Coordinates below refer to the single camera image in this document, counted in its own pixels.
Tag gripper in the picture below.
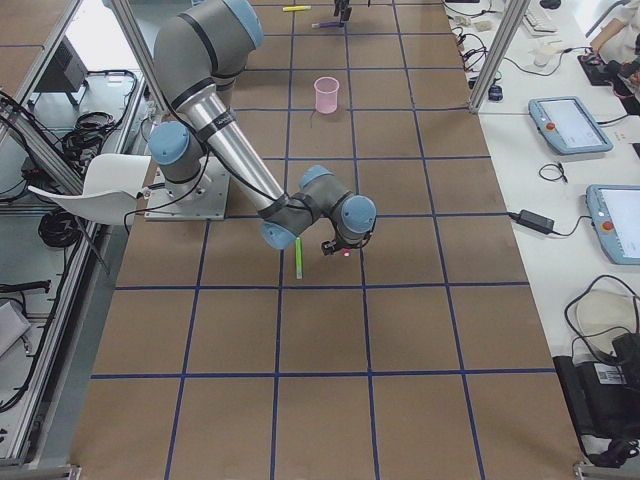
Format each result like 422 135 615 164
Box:
333 0 351 21
321 235 364 256

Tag purple pen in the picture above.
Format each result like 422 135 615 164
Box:
311 21 344 29

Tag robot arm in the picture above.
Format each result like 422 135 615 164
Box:
153 1 377 255

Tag pink mesh cup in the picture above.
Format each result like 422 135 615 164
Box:
314 76 340 114

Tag clear plastic cup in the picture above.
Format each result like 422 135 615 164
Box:
533 52 551 68

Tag green pen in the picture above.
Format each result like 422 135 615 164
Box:
294 237 303 280

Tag yellow pen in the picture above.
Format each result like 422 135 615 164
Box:
282 5 312 13

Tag white keyboard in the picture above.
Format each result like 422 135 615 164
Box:
522 9 558 37

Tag black power adapter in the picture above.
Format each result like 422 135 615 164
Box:
508 209 554 235

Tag white chair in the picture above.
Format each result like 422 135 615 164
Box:
28 153 151 225

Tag upper teach pendant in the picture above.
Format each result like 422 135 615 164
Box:
528 96 613 155

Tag teach pendant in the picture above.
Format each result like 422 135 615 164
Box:
586 184 639 265
528 96 613 155

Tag person in white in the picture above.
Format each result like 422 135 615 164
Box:
590 0 639 63

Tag lower teach pendant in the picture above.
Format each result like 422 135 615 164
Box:
586 184 639 265

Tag black equipment box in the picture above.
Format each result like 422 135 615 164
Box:
553 333 639 468

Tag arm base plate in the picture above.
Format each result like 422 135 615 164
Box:
144 156 230 221

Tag aluminium frame post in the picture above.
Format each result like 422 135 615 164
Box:
469 0 530 114

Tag small black cable loop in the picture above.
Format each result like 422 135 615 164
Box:
538 162 568 184

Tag coiled black cables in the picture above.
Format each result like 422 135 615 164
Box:
62 110 124 161

